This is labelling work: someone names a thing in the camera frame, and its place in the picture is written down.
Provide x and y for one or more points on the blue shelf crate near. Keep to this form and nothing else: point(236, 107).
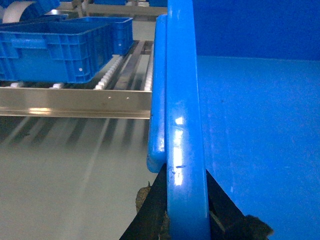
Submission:
point(54, 51)

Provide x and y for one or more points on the large blue plastic crate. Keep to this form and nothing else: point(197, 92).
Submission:
point(236, 93)

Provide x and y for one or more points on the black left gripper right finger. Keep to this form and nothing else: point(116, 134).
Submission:
point(227, 222)

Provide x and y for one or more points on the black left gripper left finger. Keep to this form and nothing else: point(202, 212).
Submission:
point(151, 221)

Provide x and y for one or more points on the blue shelf crate behind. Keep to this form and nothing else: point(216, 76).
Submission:
point(121, 33)

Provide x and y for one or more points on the blue shelf crate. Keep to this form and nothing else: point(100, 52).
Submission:
point(121, 33)
point(54, 51)

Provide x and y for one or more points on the steel roller flow rack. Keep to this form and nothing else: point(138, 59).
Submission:
point(121, 90)

